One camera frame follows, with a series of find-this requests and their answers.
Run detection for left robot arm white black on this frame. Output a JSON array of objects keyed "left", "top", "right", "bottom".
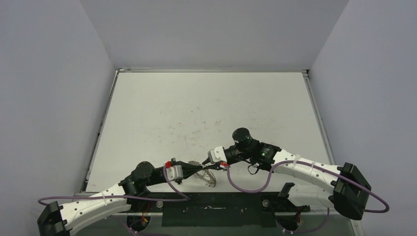
[{"left": 37, "top": 160, "right": 204, "bottom": 236}]

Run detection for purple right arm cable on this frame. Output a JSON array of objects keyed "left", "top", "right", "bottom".
[{"left": 223, "top": 159, "right": 390, "bottom": 235}]

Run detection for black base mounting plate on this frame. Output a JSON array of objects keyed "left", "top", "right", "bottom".
[{"left": 128, "top": 192, "right": 310, "bottom": 228}]

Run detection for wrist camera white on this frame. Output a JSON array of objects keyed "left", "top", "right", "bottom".
[
  {"left": 164, "top": 158, "right": 183, "bottom": 185},
  {"left": 208, "top": 146, "right": 227, "bottom": 164}
]

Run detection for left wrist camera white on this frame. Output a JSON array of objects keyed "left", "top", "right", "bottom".
[{"left": 164, "top": 158, "right": 183, "bottom": 185}]

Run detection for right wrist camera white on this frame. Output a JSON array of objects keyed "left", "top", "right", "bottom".
[{"left": 208, "top": 146, "right": 227, "bottom": 164}]

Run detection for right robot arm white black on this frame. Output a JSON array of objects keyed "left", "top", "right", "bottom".
[{"left": 203, "top": 128, "right": 372, "bottom": 220}]

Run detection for metal disc with key rings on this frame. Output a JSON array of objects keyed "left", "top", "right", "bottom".
[{"left": 192, "top": 170, "right": 217, "bottom": 188}]

